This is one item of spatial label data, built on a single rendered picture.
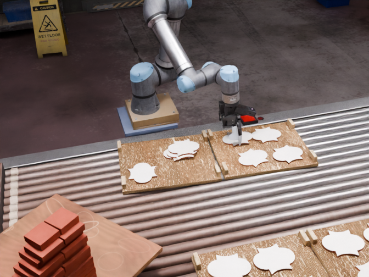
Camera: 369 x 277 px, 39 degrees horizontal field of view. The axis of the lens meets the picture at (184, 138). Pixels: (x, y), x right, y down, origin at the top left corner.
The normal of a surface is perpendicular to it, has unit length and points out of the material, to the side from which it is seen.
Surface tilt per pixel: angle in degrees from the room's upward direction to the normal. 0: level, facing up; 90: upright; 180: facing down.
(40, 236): 0
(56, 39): 78
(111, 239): 0
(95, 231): 0
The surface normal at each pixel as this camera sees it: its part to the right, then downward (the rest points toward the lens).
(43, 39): 0.18, 0.35
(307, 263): -0.04, -0.83
